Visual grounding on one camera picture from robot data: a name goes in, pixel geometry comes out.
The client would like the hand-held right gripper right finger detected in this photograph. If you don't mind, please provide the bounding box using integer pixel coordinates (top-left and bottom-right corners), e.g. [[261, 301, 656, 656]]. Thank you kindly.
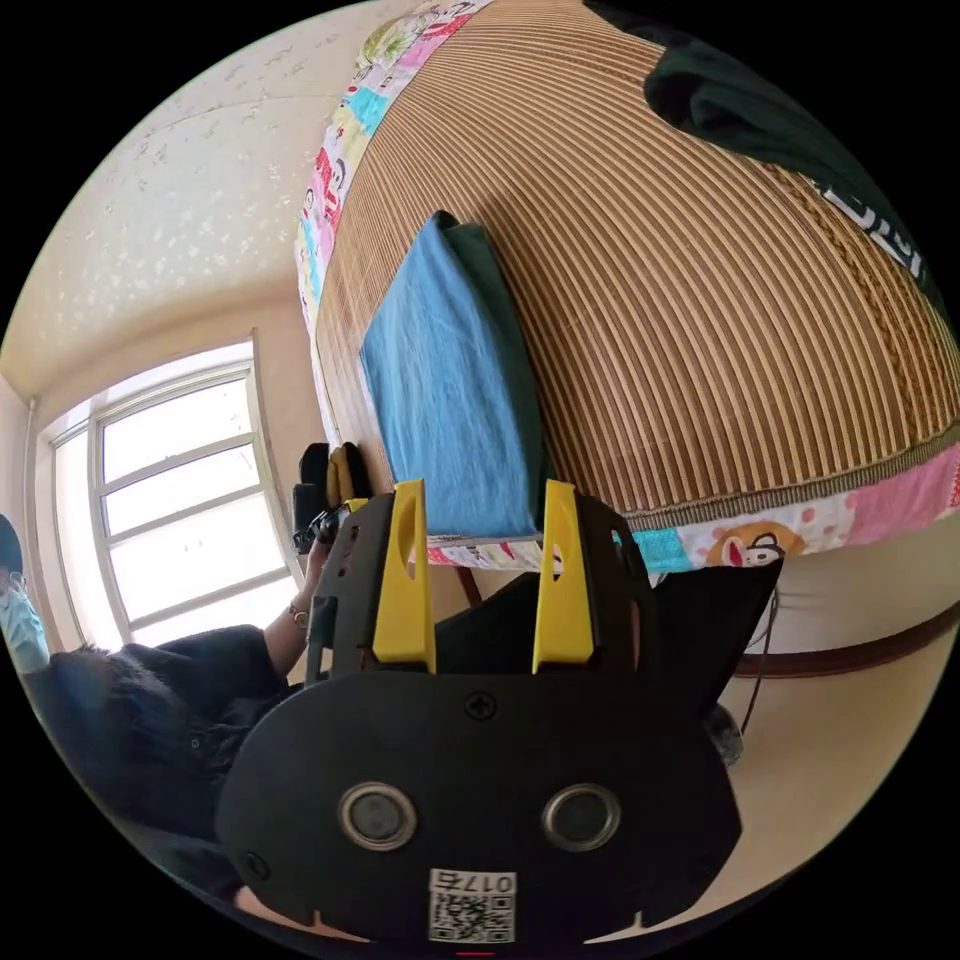
[[532, 479, 598, 675]]

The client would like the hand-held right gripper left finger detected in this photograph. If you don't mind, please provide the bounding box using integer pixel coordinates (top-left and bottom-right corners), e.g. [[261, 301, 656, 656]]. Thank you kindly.
[[372, 479, 437, 673]]

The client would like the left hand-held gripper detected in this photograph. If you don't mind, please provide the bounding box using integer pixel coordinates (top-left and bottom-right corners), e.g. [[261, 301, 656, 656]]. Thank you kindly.
[[291, 441, 370, 556]]

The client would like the person's left forearm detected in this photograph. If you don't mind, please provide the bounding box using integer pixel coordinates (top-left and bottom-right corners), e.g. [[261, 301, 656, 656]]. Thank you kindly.
[[260, 592, 322, 685]]

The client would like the person's left hand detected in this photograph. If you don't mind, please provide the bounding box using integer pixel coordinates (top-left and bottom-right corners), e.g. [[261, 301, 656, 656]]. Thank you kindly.
[[302, 539, 337, 603]]

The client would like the person's right hand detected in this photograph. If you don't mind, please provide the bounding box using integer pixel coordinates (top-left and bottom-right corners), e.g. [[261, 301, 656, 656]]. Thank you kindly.
[[233, 884, 320, 933]]

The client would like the pile of folded clothes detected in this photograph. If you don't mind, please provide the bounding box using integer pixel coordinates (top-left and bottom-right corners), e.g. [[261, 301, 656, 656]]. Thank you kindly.
[[359, 209, 547, 543]]

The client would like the window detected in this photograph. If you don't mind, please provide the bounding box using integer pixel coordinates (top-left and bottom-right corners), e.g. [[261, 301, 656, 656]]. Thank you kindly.
[[33, 341, 295, 655]]

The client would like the person's body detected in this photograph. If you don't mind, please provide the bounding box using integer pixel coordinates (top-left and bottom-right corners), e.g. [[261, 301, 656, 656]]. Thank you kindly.
[[0, 513, 783, 905]]

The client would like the bed with woven mat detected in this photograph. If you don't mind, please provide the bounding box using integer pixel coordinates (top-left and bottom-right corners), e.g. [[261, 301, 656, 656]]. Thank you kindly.
[[292, 0, 960, 678]]

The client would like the dark green garment with print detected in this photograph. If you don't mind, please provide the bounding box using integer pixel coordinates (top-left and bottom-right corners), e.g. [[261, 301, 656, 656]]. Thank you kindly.
[[643, 35, 955, 320]]

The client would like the thin black cable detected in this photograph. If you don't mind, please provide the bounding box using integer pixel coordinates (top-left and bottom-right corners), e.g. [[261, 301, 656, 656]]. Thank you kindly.
[[740, 583, 783, 738]]

